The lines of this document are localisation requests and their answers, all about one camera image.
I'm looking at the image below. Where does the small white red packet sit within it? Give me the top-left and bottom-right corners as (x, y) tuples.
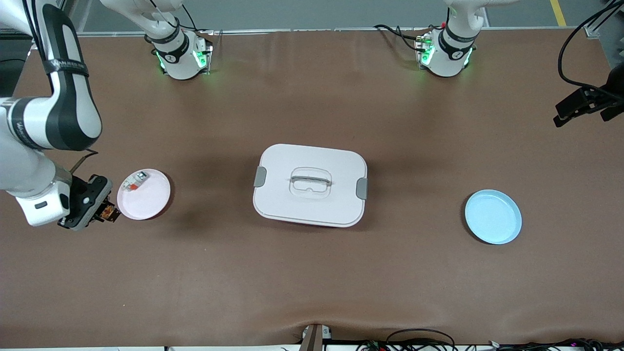
(122, 171), (150, 192)

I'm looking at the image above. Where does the light blue round plate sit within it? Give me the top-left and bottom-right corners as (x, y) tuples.
(464, 189), (523, 245)

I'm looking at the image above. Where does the aluminium table frame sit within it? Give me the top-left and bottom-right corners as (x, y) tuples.
(0, 0), (624, 40)

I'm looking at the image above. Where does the brown camera mount post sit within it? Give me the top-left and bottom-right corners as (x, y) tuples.
(299, 323), (333, 351)

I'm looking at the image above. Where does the pale pink round plate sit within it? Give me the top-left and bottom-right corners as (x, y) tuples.
(117, 169), (172, 221)

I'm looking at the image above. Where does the black arm base cable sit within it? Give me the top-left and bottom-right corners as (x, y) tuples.
(373, 21), (439, 52)

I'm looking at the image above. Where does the white lidded storage box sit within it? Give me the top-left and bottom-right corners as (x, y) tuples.
(253, 143), (369, 228)

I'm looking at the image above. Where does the black cable bundle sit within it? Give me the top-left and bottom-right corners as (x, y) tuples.
(356, 328), (624, 351)

